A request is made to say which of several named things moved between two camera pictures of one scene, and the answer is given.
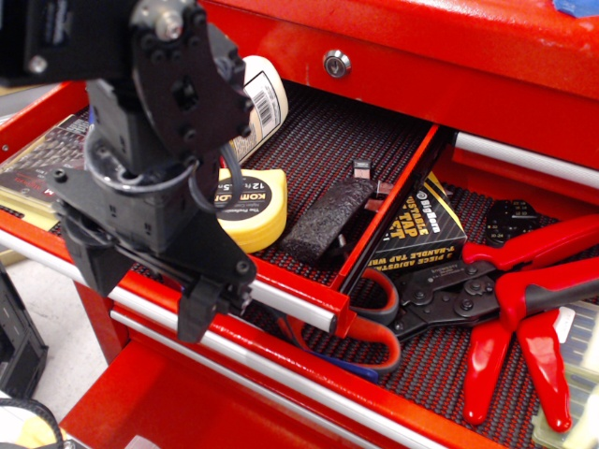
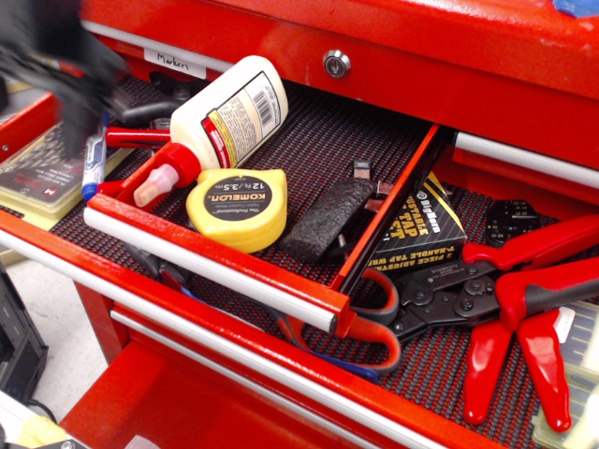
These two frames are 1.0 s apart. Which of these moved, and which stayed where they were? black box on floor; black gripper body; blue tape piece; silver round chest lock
Moved: black gripper body
Stayed: blue tape piece; silver round chest lock; black box on floor
